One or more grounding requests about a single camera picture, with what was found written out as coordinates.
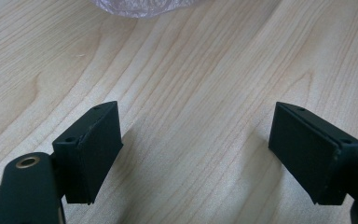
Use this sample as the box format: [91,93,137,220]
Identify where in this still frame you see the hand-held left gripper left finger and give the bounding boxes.
[51,100,124,205]

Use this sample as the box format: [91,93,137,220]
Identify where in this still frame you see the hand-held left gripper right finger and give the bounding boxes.
[268,101,358,206]

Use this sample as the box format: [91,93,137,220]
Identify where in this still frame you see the purple plastic bag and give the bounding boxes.
[88,0,200,19]

